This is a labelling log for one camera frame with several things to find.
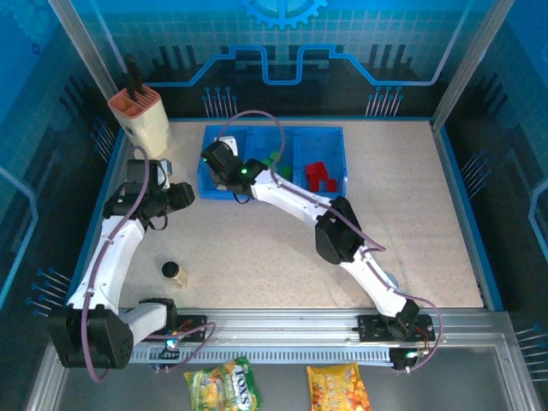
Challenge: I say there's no green Fox's candy bag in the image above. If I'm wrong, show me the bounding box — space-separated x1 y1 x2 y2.
183 356 263 411

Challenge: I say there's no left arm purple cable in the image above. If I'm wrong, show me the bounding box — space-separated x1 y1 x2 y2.
80 145 217 384

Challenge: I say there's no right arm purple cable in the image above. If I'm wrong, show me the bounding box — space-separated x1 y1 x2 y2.
222 110 442 374

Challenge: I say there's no beige knife block orange rim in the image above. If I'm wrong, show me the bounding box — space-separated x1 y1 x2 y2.
107 84 175 158

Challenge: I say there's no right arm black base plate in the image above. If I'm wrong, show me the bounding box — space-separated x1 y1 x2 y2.
357 314 436 343

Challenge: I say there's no slotted grey cable duct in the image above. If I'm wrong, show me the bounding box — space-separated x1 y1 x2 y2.
128 345 397 366

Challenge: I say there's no blue table edge strip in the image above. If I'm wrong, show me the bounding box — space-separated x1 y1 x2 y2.
79 128 126 275
432 122 505 312

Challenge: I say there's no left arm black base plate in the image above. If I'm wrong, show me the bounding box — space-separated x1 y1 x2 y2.
170 314 209 343

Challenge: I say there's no grey metal shelf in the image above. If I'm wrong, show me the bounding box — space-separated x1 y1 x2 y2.
25 333 540 411

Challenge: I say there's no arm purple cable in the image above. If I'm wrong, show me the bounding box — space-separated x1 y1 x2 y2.
80 145 217 384
222 110 442 374

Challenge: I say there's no blue three-compartment bin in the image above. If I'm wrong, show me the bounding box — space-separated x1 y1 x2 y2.
195 124 348 201

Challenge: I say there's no black knife handle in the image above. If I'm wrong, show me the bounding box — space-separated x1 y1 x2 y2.
122 51 146 104

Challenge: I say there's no aluminium front frame beam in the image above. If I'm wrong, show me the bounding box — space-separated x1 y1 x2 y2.
55 308 513 343

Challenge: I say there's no small lit control board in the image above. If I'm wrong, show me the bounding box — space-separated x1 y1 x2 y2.
391 347 429 372
158 337 183 360

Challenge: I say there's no small bottle with black cap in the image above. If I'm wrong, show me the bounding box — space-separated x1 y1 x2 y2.
161 260 188 289

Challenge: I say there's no yellow snack bag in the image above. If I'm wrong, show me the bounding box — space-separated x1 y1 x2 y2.
306 362 372 411

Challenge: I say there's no aluminium frame post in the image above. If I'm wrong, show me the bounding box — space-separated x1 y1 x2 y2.
431 0 515 129
47 0 129 104

